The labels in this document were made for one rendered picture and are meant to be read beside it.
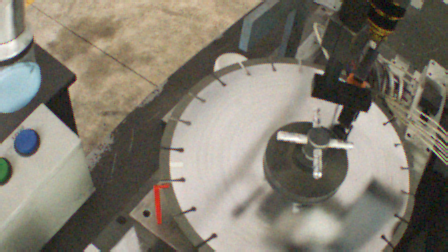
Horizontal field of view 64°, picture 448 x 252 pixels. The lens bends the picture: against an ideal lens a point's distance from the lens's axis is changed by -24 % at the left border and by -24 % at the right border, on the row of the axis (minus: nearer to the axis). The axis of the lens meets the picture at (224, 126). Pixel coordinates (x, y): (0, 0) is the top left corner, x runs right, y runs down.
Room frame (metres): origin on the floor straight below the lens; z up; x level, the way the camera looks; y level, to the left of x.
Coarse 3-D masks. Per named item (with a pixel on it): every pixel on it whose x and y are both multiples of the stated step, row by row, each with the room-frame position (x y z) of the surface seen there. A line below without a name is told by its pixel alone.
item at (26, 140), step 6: (24, 132) 0.29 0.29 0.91; (30, 132) 0.29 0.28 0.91; (18, 138) 0.28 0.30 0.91; (24, 138) 0.28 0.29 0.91; (30, 138) 0.28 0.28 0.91; (36, 138) 0.29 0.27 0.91; (18, 144) 0.27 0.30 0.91; (24, 144) 0.27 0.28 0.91; (30, 144) 0.27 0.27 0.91; (36, 144) 0.28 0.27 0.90; (24, 150) 0.26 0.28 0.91; (30, 150) 0.26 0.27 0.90
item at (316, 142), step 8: (320, 120) 0.34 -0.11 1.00; (312, 128) 0.32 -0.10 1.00; (320, 128) 0.32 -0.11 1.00; (280, 136) 0.30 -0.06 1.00; (288, 136) 0.30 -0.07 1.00; (296, 136) 0.30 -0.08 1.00; (304, 136) 0.31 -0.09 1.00; (312, 136) 0.30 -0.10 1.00; (320, 136) 0.31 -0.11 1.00; (328, 136) 0.31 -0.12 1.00; (304, 144) 0.30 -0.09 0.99; (312, 144) 0.30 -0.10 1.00; (320, 144) 0.30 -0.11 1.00; (328, 144) 0.30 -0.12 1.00; (336, 144) 0.30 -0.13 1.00; (344, 144) 0.31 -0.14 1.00; (352, 144) 0.31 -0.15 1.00; (304, 152) 0.30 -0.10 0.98; (312, 152) 0.29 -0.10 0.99; (320, 152) 0.29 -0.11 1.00; (312, 160) 0.29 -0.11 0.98; (320, 160) 0.28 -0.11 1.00; (320, 168) 0.27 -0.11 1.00; (320, 176) 0.26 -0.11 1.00
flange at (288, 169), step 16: (288, 128) 0.34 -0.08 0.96; (304, 128) 0.35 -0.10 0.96; (272, 144) 0.32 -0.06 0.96; (288, 144) 0.32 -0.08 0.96; (272, 160) 0.29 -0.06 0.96; (288, 160) 0.30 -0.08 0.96; (304, 160) 0.29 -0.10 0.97; (336, 160) 0.31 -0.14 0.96; (272, 176) 0.27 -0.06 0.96; (288, 176) 0.28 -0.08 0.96; (304, 176) 0.28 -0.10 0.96; (336, 176) 0.29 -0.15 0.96; (288, 192) 0.26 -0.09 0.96; (304, 192) 0.26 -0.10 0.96; (320, 192) 0.26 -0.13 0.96
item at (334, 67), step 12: (336, 60) 0.37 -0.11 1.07; (324, 72) 0.38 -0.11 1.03; (336, 72) 0.37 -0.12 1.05; (312, 84) 0.38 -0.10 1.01; (324, 84) 0.37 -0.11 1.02; (336, 84) 0.38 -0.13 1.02; (348, 84) 0.39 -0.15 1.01; (312, 96) 0.37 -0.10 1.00; (324, 96) 0.37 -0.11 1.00; (336, 96) 0.37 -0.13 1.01; (348, 96) 0.37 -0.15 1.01; (360, 96) 0.37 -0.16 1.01; (348, 108) 0.37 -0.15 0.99; (360, 108) 0.37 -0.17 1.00; (348, 120) 0.37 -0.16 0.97
